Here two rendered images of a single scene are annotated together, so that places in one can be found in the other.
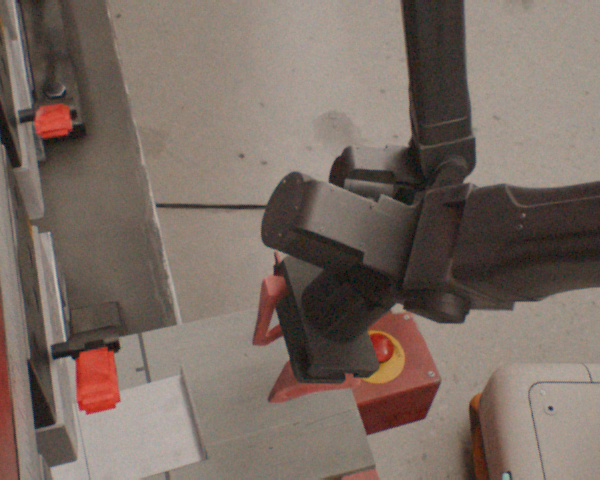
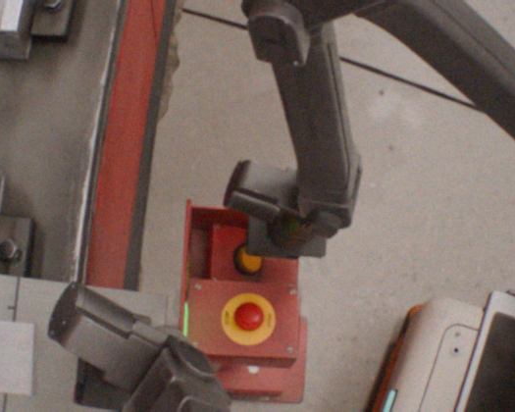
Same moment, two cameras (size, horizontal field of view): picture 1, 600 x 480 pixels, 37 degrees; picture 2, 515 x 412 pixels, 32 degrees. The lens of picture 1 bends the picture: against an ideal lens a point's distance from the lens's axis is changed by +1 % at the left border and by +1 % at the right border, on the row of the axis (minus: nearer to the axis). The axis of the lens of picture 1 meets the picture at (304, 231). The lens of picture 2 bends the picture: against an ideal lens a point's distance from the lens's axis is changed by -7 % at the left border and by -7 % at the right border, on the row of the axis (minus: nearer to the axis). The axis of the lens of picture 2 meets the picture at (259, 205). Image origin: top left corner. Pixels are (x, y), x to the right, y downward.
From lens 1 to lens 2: 0.45 m
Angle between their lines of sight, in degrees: 20
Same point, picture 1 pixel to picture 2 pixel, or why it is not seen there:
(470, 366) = (433, 270)
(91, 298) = (20, 202)
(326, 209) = (80, 336)
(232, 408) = (65, 365)
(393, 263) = (129, 384)
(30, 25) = not seen: outside the picture
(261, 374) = not seen: hidden behind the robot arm
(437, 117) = (314, 184)
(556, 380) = (474, 327)
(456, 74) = (332, 162)
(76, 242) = (25, 145)
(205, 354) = not seen: hidden behind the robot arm
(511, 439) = (411, 365)
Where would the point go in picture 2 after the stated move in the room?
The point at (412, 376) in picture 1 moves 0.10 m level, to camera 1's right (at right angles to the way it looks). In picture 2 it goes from (272, 346) to (338, 377)
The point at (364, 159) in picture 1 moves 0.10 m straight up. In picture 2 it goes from (256, 180) to (260, 148)
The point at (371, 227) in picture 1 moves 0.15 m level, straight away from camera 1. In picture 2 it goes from (116, 356) to (214, 212)
